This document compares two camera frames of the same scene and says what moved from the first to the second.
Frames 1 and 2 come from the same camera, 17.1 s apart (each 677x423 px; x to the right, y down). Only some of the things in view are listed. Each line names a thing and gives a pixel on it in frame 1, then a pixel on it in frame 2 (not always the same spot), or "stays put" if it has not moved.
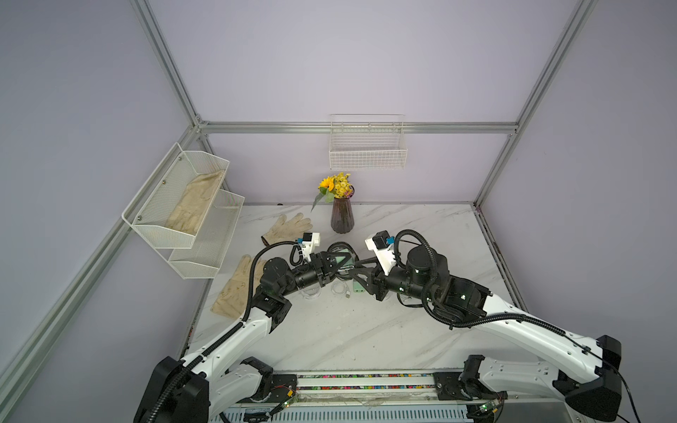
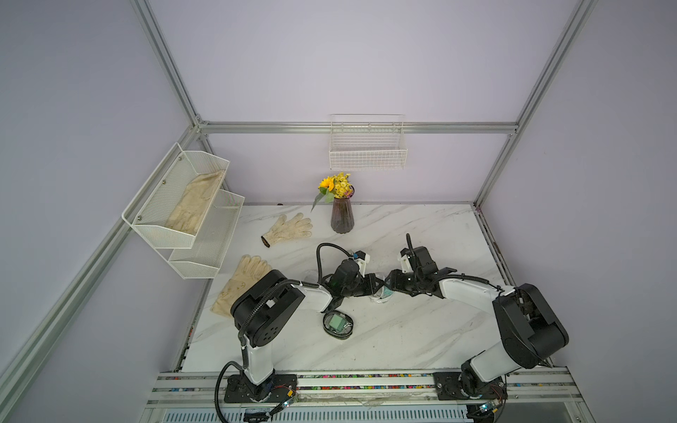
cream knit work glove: (284, 232) stays put
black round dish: (339, 247) → (337, 323)
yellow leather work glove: (232, 300) stays put
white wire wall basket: (367, 142) stays put
